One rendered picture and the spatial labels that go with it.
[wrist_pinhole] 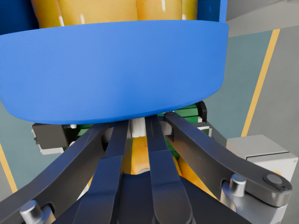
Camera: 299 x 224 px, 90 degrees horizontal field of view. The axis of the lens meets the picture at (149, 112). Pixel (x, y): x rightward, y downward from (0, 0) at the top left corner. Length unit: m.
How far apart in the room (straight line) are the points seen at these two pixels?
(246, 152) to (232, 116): 1.33
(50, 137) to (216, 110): 1.44
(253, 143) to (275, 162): 0.06
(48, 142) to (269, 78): 1.76
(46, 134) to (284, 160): 0.53
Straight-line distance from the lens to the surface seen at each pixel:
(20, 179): 2.24
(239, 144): 0.44
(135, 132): 0.16
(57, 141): 0.44
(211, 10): 0.26
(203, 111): 0.51
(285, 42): 1.85
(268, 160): 0.41
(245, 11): 0.64
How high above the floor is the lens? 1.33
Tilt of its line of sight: 68 degrees down
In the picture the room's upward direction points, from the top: 169 degrees clockwise
